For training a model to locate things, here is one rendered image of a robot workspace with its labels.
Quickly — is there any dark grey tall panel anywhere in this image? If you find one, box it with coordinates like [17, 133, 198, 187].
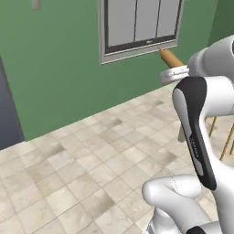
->
[0, 56, 27, 151]

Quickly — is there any grey wall switch plate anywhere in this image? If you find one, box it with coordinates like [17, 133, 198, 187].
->
[31, 0, 43, 11]

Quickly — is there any grey framed window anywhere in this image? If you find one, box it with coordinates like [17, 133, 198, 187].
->
[98, 0, 185, 66]

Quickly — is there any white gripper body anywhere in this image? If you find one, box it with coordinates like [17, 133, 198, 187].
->
[159, 65, 191, 86]

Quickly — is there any gold legged stool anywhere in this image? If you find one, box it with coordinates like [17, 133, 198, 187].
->
[207, 115, 234, 162]

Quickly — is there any brown wooden rolling pin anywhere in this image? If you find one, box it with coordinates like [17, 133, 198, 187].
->
[157, 44, 186, 69]

